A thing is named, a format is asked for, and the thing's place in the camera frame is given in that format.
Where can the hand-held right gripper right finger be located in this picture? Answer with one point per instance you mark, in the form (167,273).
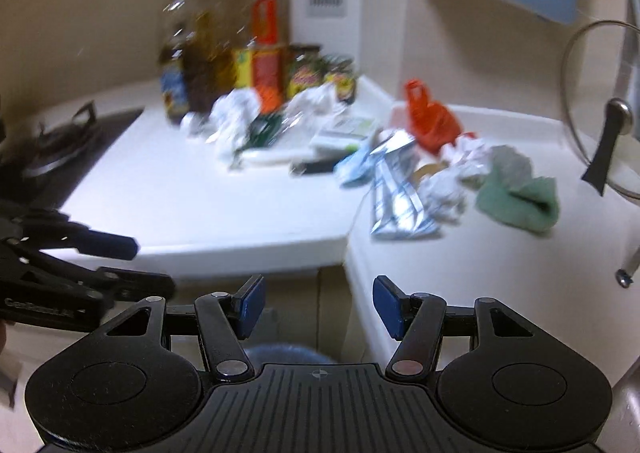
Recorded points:
(390,306)

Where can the dark soy sauce bottle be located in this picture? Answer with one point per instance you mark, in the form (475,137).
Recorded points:
(210,33)

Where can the red plastic bag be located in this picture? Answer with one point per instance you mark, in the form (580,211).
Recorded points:
(430,120)

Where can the large green label jar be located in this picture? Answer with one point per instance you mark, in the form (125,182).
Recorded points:
(304,75)

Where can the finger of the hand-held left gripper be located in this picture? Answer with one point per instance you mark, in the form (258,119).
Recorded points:
(145,287)
(117,247)

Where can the small white paper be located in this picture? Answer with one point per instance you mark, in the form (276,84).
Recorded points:
(472,158)
(442,195)

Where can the small green label jar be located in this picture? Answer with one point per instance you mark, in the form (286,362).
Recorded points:
(341,80)

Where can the silver foil packet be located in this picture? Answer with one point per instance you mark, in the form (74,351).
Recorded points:
(395,198)

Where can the glass pot lid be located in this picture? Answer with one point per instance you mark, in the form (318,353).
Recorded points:
(607,143)

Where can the white box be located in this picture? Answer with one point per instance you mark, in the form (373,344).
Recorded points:
(340,130)

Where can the large white paper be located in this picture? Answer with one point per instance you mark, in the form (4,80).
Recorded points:
(232,128)

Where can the clear plastic bag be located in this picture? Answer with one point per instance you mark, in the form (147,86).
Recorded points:
(312,100)

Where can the green cloth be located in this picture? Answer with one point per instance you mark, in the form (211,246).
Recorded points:
(515,203)

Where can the black gas stove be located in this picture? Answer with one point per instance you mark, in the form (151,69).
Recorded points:
(75,148)

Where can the blue plastic waste basket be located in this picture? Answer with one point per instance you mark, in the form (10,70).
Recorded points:
(285,355)

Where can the large blue label oil bottle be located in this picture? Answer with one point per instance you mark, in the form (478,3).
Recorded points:
(175,83)

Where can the small black object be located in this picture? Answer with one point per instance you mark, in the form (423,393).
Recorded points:
(315,168)

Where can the blue white wrapper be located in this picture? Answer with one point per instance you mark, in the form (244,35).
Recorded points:
(352,168)

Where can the yellow label oil bottle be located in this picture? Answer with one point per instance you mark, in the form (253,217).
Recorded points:
(260,58)

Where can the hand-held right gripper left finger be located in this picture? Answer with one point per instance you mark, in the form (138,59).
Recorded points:
(252,304)

